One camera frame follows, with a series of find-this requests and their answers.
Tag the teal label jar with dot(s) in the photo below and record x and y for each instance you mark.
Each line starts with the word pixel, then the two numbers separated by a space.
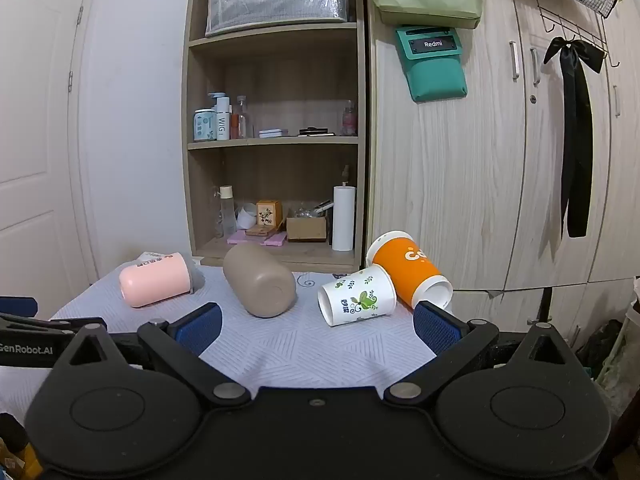
pixel 204 126

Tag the dark bag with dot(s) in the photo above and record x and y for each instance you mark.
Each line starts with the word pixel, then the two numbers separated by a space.
pixel 600 345

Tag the tall white pump bottle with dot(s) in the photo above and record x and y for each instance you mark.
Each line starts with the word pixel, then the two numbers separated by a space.
pixel 343 220

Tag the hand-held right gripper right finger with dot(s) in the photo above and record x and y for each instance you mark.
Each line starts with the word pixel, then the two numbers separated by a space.
pixel 436 327

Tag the teal pouch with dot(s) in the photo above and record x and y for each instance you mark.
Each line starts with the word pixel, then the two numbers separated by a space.
pixel 436 72

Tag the white folded paper cup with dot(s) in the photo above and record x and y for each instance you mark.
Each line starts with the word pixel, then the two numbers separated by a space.
pixel 246 217

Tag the black flat case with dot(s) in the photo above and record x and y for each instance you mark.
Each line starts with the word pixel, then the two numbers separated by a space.
pixel 316 132

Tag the clear pinkish bottle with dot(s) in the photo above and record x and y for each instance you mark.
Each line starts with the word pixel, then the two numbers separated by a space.
pixel 243 120

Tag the white flat tin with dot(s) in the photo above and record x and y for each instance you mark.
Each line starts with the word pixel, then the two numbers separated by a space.
pixel 273 133

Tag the pink liquid bottle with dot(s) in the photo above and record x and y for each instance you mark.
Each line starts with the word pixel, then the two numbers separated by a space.
pixel 349 121

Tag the clear bottle cream cap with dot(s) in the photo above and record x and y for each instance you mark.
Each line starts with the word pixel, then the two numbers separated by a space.
pixel 227 212

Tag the white floral paper cup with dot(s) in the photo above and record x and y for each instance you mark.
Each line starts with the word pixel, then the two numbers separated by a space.
pixel 350 296

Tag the orange paper cup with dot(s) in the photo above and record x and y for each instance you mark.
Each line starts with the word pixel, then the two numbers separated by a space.
pixel 406 265

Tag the wooden wardrobe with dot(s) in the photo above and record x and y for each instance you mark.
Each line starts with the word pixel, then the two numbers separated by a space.
pixel 450 170

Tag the flat wooden box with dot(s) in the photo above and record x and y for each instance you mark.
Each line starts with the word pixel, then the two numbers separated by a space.
pixel 260 231

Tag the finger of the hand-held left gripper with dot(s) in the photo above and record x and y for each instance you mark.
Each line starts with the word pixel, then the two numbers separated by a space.
pixel 17 306
pixel 55 324

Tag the wooden bookshelf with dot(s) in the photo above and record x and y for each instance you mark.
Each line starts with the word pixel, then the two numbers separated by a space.
pixel 272 70

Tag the small orange bottle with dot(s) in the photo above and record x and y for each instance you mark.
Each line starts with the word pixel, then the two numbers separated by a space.
pixel 234 125

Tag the pink cup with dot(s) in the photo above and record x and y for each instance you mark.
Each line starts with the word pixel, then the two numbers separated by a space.
pixel 150 281

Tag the small cardboard box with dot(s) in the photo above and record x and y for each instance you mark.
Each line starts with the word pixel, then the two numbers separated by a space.
pixel 306 229

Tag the yellow floral box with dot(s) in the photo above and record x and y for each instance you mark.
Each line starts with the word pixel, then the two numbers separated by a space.
pixel 269 214

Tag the yellow packet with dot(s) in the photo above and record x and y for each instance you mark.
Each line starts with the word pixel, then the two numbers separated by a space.
pixel 22 462

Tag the pink flat pad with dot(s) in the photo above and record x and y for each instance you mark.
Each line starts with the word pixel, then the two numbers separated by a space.
pixel 237 238

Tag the white patterned tablecloth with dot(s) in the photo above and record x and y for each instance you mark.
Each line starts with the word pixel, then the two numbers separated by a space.
pixel 300 342

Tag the white door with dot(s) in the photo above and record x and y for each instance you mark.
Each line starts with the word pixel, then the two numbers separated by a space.
pixel 35 110

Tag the black ribbon bow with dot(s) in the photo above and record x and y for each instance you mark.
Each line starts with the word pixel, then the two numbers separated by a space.
pixel 577 160

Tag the black stand pole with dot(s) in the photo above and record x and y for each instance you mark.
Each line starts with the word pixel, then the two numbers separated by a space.
pixel 545 305

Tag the taupe plastic cup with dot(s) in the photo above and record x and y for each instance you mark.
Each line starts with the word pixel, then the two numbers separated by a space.
pixel 260 280

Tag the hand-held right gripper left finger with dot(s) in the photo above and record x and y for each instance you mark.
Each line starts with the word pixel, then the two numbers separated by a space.
pixel 200 324

